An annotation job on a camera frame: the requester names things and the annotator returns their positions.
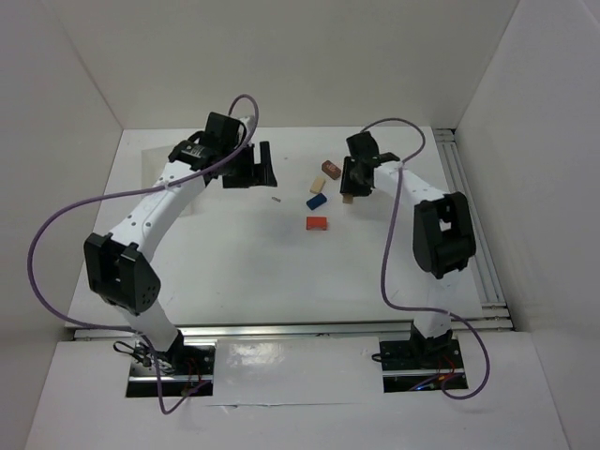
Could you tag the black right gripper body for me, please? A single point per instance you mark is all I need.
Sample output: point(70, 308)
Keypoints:
point(355, 178)

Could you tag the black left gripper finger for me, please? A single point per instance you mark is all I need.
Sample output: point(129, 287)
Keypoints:
point(272, 164)
point(255, 170)

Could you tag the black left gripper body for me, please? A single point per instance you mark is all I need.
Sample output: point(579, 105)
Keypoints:
point(248, 168)

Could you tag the brown balloon wood block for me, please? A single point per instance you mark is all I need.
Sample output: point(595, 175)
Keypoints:
point(331, 169)

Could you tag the blue wood block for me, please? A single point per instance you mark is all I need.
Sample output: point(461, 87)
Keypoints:
point(316, 201)

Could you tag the red arch wood block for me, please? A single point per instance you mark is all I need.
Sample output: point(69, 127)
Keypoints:
point(316, 223)

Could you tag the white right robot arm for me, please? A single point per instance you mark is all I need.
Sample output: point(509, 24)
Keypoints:
point(442, 235)

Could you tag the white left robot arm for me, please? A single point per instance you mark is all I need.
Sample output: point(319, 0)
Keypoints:
point(118, 263)

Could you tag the aluminium rail right side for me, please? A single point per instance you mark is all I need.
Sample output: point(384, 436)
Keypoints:
point(484, 272)

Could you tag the aluminium rail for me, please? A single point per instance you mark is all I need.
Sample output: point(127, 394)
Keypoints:
point(347, 328)
point(484, 272)

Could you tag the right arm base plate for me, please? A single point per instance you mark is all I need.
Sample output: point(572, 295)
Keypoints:
point(404, 372)

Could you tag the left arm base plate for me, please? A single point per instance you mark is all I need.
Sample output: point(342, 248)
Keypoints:
point(194, 377)

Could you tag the aluminium rail front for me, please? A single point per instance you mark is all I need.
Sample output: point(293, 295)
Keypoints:
point(347, 328)

